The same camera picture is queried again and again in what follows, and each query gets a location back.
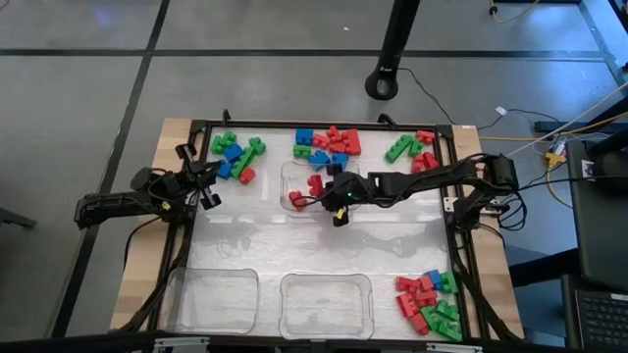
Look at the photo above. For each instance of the long green toy block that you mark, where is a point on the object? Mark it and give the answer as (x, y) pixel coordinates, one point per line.
(398, 148)
(244, 162)

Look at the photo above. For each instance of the white paper tag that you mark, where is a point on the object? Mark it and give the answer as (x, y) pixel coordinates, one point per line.
(501, 111)

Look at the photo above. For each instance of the black monitor panel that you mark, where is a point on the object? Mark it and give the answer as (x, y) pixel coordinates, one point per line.
(603, 220)

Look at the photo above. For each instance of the clear plastic bin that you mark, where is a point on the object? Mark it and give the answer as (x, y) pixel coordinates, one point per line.
(326, 306)
(211, 301)
(294, 176)

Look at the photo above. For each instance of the white table mat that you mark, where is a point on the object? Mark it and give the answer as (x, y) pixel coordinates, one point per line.
(294, 245)

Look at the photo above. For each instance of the black metal floor bar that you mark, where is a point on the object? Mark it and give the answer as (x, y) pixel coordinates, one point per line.
(549, 126)

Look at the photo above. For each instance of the dark table leg bar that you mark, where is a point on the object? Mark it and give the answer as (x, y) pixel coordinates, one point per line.
(544, 267)

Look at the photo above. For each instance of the black frame clamp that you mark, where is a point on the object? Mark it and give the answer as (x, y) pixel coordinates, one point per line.
(225, 117)
(387, 119)

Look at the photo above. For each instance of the silver mounting plate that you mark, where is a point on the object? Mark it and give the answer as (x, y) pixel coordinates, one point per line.
(449, 204)

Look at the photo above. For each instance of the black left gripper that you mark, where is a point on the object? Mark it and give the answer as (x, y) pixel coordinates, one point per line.
(184, 181)

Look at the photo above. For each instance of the black aluminium table frame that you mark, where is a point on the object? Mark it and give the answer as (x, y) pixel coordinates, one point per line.
(319, 125)

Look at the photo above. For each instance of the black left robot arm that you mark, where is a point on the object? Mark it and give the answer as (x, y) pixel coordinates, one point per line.
(113, 203)

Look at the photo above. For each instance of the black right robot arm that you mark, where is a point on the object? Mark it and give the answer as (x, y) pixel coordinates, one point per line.
(432, 179)

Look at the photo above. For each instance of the black metal frame leg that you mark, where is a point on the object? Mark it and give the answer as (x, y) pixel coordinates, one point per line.
(603, 44)

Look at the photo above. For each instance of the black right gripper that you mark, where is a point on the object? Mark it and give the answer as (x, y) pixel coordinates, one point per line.
(350, 188)

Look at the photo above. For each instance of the black laptop keyboard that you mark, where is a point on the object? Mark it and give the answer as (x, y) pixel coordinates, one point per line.
(603, 318)

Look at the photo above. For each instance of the grey furniture foot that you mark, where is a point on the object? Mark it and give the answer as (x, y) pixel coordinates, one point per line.
(17, 219)

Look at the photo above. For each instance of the red toy block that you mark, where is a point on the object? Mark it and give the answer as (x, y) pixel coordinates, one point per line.
(334, 133)
(352, 142)
(247, 175)
(431, 160)
(426, 136)
(407, 284)
(321, 141)
(420, 324)
(315, 185)
(406, 305)
(426, 298)
(417, 166)
(426, 284)
(297, 199)
(337, 147)

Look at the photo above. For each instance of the yellow power plug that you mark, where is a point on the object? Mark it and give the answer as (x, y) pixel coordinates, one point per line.
(554, 159)

